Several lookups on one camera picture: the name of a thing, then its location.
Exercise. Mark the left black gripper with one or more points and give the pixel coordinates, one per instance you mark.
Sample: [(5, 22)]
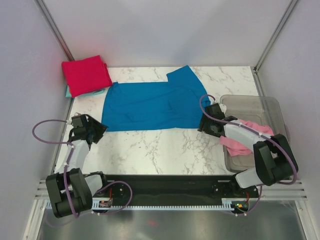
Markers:
[(100, 128)]

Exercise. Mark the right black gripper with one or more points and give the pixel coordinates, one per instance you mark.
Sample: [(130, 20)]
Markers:
[(205, 120)]

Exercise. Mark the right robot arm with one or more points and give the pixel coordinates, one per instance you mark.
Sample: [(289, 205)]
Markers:
[(274, 161)]

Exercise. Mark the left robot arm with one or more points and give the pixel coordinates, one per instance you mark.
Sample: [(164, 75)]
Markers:
[(70, 191)]

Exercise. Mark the pink t-shirt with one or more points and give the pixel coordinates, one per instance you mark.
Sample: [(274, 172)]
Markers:
[(236, 148)]

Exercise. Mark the folded light blue t-shirt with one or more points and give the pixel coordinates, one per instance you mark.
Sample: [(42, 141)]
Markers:
[(93, 93)]

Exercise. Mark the folded red t-shirt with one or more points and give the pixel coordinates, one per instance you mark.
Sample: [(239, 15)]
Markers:
[(86, 76)]

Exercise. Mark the clear plastic bin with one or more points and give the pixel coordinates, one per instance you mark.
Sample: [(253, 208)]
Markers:
[(263, 110)]

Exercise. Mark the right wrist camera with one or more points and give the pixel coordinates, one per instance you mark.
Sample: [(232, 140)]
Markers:
[(223, 107)]

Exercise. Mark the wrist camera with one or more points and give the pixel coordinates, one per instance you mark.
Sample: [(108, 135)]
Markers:
[(77, 118), (223, 107)]

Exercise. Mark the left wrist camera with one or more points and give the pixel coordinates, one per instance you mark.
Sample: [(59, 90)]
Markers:
[(77, 118)]

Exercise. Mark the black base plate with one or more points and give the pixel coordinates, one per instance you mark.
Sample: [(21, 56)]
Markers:
[(173, 190)]

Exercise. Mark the white cable duct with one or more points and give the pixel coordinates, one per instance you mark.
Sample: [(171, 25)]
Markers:
[(226, 205)]

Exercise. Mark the aluminium rail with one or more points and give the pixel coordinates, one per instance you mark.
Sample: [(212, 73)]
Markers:
[(276, 192)]

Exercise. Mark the left aluminium frame post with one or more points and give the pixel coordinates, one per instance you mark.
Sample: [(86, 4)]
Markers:
[(54, 28)]

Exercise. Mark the aluminium frame post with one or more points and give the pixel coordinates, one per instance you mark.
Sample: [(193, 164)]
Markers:
[(276, 33), (54, 28)]

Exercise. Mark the right aluminium frame post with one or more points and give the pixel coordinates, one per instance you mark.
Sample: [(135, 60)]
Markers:
[(276, 33)]

